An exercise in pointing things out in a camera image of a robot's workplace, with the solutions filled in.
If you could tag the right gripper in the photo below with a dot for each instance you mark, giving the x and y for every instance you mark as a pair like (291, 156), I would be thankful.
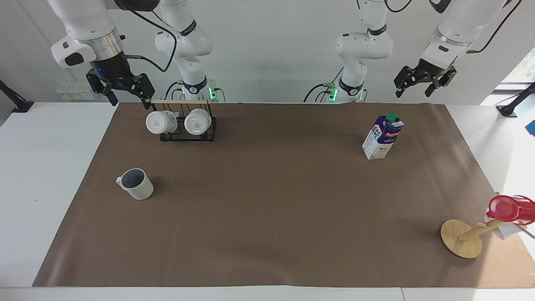
(111, 67)

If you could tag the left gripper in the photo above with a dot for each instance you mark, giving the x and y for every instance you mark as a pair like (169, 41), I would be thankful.
(434, 69)

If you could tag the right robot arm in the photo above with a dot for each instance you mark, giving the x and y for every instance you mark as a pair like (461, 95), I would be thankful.
(184, 42)

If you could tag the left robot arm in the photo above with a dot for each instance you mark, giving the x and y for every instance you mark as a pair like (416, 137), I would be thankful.
(363, 46)

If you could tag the blue white milk carton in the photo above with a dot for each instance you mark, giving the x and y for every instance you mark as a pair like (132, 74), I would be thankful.
(381, 140)

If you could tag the grey cup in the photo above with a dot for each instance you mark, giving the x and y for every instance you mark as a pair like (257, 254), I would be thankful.
(140, 188)

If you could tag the white mug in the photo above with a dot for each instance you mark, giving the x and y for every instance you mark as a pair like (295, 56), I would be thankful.
(197, 122)
(503, 230)
(160, 122)

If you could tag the black stand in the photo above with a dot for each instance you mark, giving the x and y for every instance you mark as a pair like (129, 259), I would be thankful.
(16, 103)
(516, 101)

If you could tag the blue object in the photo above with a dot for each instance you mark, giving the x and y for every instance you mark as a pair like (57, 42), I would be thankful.
(531, 128)

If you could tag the red mug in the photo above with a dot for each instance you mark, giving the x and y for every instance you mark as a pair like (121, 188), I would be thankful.
(508, 208)

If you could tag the wooden mug tree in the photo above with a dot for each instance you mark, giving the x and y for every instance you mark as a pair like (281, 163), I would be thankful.
(459, 240)

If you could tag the white wall socket strip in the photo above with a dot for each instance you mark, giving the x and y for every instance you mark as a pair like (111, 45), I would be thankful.
(74, 91)

